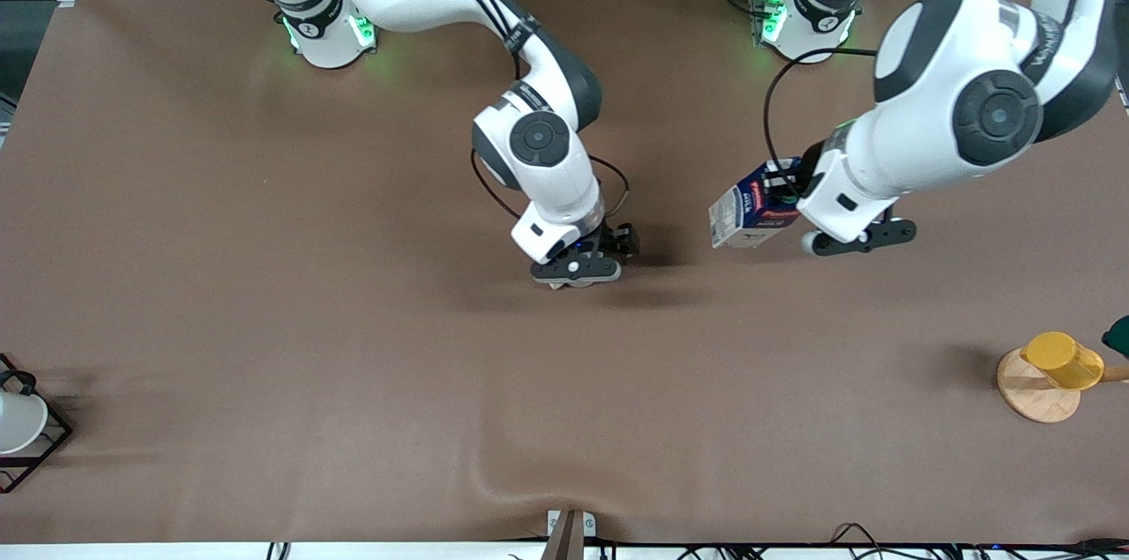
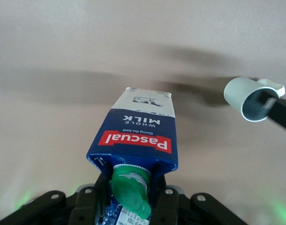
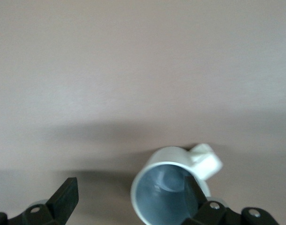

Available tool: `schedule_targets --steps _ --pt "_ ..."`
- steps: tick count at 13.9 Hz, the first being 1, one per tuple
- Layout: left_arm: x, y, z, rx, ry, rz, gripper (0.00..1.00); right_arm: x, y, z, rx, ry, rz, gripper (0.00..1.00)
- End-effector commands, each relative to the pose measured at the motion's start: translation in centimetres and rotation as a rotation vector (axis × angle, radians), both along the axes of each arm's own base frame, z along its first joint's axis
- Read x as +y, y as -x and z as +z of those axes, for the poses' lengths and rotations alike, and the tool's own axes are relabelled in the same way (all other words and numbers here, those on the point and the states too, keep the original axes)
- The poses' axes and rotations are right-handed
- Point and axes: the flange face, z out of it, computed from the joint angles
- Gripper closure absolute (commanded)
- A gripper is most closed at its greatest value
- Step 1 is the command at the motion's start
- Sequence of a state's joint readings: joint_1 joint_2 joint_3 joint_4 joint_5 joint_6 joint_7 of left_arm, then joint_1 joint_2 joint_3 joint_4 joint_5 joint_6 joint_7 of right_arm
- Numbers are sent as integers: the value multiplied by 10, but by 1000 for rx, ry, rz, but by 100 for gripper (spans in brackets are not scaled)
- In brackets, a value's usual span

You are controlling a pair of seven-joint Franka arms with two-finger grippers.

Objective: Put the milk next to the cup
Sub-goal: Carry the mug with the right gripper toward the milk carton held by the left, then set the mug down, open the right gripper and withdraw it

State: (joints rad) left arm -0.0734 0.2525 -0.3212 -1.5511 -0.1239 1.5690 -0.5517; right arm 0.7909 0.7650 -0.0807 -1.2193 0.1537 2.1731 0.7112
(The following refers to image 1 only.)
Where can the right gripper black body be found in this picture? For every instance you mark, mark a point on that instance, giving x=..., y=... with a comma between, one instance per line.
x=620, y=239

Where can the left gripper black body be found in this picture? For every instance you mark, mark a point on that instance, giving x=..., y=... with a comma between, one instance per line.
x=809, y=171

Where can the blue white milk carton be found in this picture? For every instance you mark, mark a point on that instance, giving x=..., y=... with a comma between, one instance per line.
x=741, y=216

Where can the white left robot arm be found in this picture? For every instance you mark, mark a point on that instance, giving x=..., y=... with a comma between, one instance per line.
x=926, y=145

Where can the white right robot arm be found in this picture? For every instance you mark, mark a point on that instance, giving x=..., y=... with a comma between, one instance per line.
x=547, y=190

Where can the yellow cup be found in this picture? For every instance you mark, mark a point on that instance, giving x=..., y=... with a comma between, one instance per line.
x=1063, y=362

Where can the dark green cup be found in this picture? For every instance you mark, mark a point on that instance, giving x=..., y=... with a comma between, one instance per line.
x=1120, y=338

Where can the wooden mug stand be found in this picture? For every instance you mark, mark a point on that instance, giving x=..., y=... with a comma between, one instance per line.
x=1032, y=397

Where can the white bowl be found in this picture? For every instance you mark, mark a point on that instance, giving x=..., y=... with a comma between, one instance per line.
x=18, y=423

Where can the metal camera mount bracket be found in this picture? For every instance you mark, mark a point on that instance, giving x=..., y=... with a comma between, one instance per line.
x=569, y=538

